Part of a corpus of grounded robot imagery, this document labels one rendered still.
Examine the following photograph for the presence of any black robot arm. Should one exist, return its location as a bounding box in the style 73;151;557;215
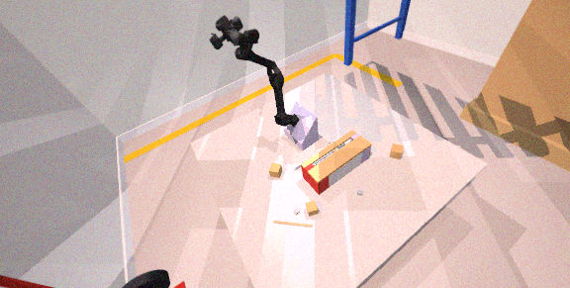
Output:
215;15;299;127

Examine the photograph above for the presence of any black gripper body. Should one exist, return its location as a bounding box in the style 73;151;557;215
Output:
209;16;243;49

